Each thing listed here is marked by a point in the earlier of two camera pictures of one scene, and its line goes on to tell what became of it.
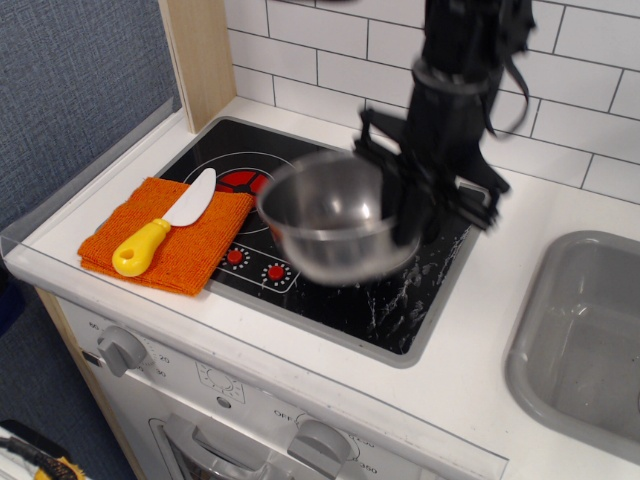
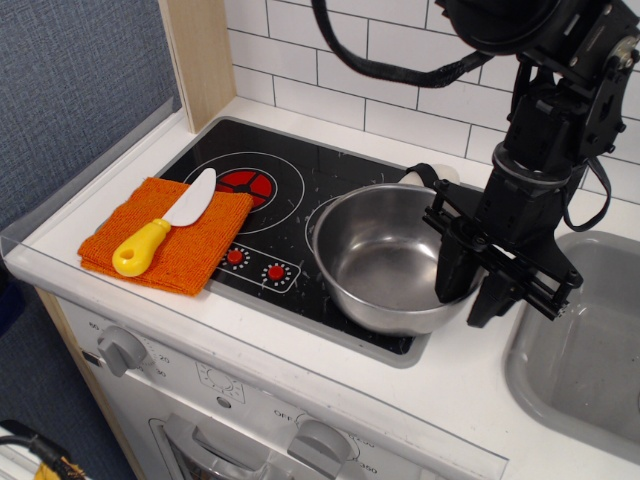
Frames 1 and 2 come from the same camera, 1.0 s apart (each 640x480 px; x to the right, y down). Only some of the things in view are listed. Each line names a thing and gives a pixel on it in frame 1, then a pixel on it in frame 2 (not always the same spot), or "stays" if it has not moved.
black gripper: (433, 159) -> (508, 230)
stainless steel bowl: (333, 215) -> (376, 259)
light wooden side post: (197, 38) stays
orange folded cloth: (189, 254) stays
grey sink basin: (573, 363) stays
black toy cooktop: (390, 319) stays
